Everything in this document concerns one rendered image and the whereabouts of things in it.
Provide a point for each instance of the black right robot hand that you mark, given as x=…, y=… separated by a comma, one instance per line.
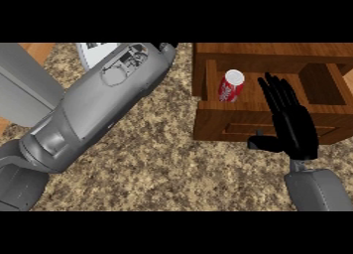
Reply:
x=292, y=122

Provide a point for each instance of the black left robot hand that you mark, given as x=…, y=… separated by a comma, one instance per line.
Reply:
x=168, y=45

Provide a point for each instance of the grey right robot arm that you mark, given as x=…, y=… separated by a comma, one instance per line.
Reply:
x=319, y=191

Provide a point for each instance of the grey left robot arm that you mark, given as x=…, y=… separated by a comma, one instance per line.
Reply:
x=100, y=99

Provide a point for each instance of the grey drawer knob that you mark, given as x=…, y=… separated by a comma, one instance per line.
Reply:
x=260, y=132

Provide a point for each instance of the brown wooden drawer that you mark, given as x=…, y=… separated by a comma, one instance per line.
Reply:
x=251, y=96
x=232, y=122

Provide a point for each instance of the brown wooden drawer front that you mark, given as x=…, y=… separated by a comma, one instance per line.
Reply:
x=232, y=122

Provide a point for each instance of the red soda can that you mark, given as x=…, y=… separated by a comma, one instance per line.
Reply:
x=230, y=86

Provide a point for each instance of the white appliance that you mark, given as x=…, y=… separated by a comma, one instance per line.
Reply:
x=96, y=53

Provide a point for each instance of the brown wooden cabinet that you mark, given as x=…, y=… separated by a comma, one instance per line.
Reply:
x=280, y=52

